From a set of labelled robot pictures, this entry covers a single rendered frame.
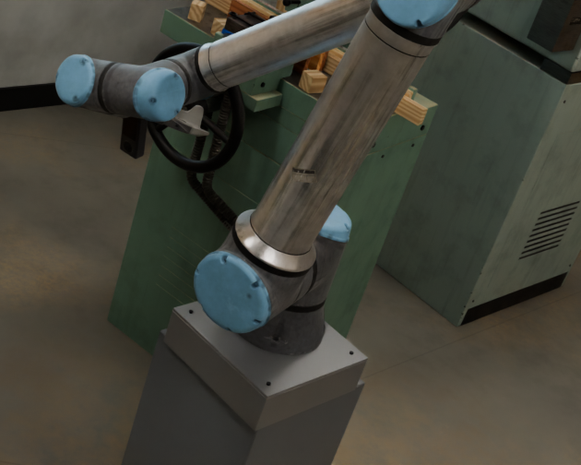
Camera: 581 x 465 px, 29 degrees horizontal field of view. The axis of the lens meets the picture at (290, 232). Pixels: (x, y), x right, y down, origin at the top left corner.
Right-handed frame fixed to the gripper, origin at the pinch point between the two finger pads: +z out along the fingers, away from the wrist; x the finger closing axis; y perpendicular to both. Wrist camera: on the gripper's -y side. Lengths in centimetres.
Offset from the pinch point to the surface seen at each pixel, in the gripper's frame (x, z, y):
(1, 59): 140, 98, -34
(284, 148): -5.8, 34.7, 1.4
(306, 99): -7.3, 30.1, 14.0
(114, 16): 133, 135, -5
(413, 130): -13, 81, 17
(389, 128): -22, 44, 17
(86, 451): -3, 24, -83
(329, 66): -1.5, 43.7, 22.0
